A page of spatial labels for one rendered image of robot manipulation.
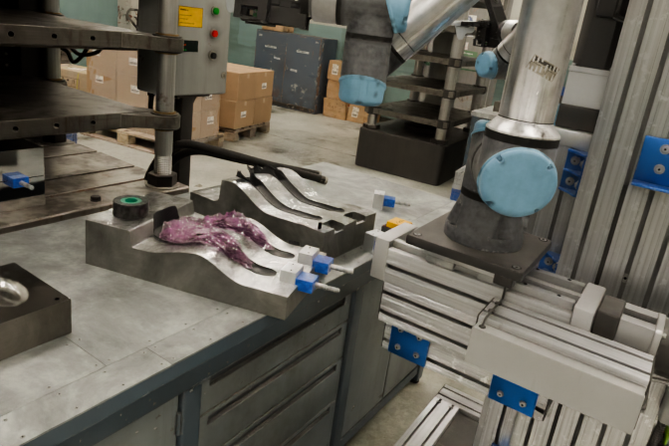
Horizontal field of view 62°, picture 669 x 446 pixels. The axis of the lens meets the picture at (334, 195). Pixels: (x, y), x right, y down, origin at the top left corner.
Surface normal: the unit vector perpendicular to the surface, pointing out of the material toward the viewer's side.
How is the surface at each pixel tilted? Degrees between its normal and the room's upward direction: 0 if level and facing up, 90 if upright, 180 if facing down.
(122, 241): 90
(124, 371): 0
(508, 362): 90
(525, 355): 90
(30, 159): 90
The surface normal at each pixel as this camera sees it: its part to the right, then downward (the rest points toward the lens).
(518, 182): -0.15, 0.41
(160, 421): 0.81, 0.27
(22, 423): 0.13, -0.94
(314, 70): -0.47, 0.21
